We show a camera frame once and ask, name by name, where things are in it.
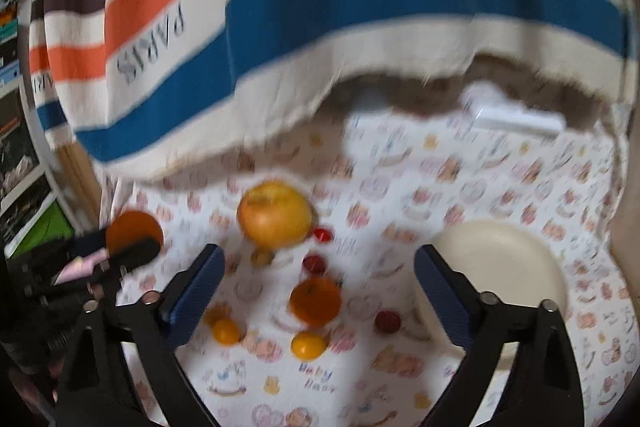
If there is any white remote control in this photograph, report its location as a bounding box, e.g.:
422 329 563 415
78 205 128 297
460 79 566 136

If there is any brown longan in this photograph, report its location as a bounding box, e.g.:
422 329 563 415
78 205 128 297
250 248 274 270
203 303 232 326

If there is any large orange mandarin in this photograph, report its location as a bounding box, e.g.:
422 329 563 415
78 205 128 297
105 210 164 256

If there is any baby bear print sheet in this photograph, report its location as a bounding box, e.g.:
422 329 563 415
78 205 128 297
103 109 639 426

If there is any yellow cherry tomato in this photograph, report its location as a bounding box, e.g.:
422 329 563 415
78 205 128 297
212 317 243 346
290 331 329 361

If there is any cream round plate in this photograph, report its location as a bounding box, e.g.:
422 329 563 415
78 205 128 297
413 220 568 359

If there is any striped Paris blanket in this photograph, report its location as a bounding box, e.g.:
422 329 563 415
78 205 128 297
29 0 638 180

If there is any large yellow apple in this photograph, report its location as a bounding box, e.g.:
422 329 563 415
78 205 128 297
236 180 314 251

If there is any brown longan front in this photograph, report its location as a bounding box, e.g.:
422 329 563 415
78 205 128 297
203 303 232 326

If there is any red cherry tomato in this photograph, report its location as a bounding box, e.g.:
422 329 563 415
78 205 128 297
312 227 334 244
302 254 326 277
374 309 402 335

